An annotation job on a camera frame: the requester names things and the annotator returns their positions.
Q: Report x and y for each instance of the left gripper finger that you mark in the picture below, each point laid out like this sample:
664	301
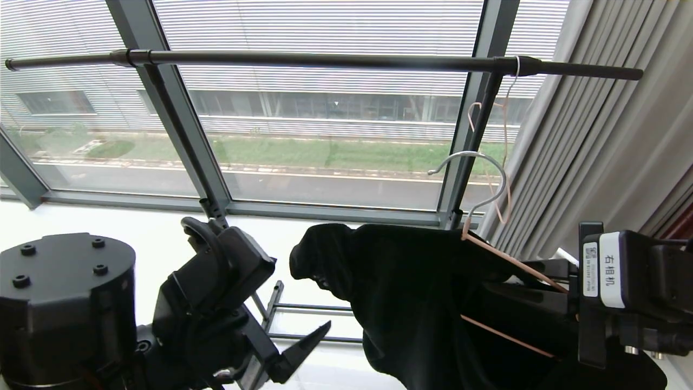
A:
300	349

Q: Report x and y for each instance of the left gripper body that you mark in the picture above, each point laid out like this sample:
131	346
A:
260	346

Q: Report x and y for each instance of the black garment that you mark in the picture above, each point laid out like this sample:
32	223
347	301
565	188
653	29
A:
411	292

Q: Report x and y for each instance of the pink clothes hanger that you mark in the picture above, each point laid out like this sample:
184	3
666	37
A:
505	130
514	262

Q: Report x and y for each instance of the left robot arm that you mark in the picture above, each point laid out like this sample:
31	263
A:
65	303

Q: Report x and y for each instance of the black clothes rack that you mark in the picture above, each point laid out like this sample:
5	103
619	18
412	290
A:
325	59

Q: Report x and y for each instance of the beige curtain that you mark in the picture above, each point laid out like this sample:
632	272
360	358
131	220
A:
612	119

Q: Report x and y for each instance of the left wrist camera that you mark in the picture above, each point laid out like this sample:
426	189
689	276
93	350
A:
233	265

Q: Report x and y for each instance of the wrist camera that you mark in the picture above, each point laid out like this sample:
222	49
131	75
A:
233	265
628	271

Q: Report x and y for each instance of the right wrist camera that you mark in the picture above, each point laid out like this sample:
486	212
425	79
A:
628	271

